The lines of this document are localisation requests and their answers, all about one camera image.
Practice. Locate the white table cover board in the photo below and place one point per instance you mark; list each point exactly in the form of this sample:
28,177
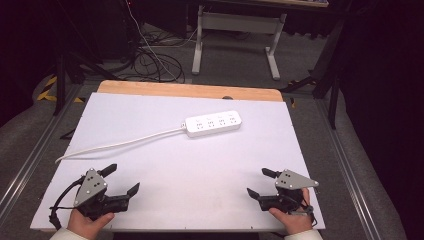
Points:
186,166

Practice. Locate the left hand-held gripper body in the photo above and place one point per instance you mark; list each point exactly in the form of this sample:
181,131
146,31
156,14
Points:
90,190

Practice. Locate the metal floor rail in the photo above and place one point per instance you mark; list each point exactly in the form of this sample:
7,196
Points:
350,173
31,160

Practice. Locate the black metal stand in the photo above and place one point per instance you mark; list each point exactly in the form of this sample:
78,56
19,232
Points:
60,76
328,76

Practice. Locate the white power strip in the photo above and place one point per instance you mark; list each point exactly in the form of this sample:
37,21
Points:
213,123

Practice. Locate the person's right hand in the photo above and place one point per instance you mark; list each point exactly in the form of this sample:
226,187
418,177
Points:
295,222

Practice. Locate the person's left hand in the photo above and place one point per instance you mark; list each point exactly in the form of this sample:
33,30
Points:
87,226

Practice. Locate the white metal desk frame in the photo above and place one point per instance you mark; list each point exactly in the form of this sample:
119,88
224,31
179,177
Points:
233,20

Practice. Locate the yellow black floor tape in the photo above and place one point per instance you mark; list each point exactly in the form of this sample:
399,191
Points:
50,90

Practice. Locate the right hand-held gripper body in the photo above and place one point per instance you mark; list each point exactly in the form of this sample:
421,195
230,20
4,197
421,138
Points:
290,181

